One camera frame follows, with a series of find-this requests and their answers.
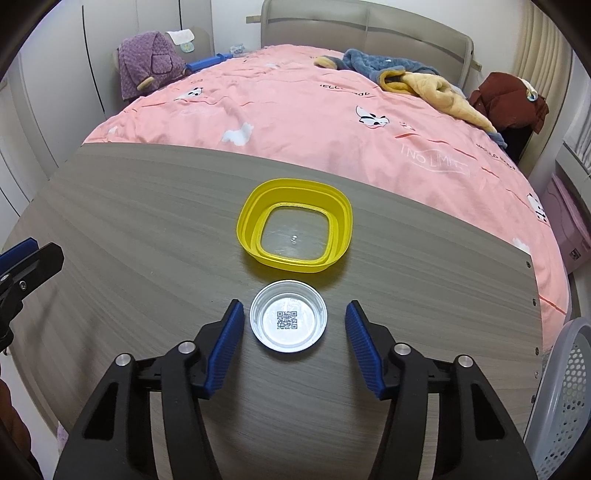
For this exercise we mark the person's left forearm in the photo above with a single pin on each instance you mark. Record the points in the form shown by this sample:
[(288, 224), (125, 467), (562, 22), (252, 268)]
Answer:
[(14, 429)]

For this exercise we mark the purple quilted cloth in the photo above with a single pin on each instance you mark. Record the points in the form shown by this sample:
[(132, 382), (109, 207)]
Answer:
[(147, 64)]

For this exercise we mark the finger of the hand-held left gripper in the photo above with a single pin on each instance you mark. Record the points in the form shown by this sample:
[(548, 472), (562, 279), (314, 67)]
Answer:
[(41, 265), (18, 253)]

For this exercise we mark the blue and yellow fleece robe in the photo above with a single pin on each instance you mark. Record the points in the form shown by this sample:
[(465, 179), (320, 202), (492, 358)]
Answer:
[(369, 62)]

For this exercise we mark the grey perforated plastic basket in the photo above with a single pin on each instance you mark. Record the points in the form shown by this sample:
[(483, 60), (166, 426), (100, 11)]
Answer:
[(549, 369)]

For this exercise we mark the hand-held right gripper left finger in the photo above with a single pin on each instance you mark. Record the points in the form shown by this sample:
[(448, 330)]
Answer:
[(226, 341)]

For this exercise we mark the beige curtain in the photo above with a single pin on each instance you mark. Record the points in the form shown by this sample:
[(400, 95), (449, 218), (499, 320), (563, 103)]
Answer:
[(542, 41)]

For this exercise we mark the yellow collapsible bowl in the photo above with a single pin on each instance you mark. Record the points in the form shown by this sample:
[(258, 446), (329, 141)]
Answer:
[(251, 217)]

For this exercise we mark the dark red jacket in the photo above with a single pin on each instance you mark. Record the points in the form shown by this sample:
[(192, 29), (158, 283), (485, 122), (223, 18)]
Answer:
[(503, 99)]

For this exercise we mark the white wardrobe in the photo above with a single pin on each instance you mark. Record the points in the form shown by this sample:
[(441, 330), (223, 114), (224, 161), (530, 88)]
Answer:
[(55, 83)]

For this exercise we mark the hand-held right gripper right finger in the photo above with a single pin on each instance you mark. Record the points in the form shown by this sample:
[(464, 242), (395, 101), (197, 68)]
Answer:
[(364, 350)]

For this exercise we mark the pink storage box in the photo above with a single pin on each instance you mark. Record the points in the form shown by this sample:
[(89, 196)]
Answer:
[(570, 226)]

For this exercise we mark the small pale bedside item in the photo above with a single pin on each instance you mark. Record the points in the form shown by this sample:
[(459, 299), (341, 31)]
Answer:
[(238, 48)]

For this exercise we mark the grey padded headboard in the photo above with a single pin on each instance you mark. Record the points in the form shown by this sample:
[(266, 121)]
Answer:
[(369, 18)]

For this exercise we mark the small white cloth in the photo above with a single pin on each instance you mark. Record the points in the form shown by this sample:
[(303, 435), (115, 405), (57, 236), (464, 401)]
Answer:
[(181, 39)]

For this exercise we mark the blue box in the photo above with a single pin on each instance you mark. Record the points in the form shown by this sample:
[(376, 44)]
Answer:
[(207, 62)]

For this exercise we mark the black chair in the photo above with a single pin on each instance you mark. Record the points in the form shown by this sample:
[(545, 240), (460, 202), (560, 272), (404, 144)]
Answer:
[(515, 143)]

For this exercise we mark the lavender patterned cloth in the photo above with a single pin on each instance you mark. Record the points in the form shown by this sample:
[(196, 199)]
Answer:
[(61, 438)]

